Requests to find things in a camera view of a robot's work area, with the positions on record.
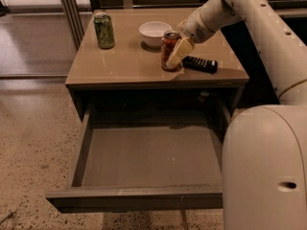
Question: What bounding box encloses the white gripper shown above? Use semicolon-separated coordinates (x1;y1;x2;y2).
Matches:
166;10;214;69

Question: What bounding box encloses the red coke can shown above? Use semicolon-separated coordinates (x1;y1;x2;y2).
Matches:
161;30;181;72

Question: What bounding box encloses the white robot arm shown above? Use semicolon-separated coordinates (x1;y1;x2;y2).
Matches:
167;0;307;230

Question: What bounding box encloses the grey cabinet with tan top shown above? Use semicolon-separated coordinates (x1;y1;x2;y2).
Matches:
66;8;248;117

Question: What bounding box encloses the green soda can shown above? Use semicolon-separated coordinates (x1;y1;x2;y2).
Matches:
93;12;115;49

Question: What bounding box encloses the open grey top drawer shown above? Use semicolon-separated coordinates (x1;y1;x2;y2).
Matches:
46;107;231;213

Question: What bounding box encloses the black snack bar packet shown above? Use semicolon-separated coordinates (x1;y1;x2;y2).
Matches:
182;56;218;74

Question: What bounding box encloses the white bowl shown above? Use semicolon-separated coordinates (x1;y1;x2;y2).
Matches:
139;21;172;48

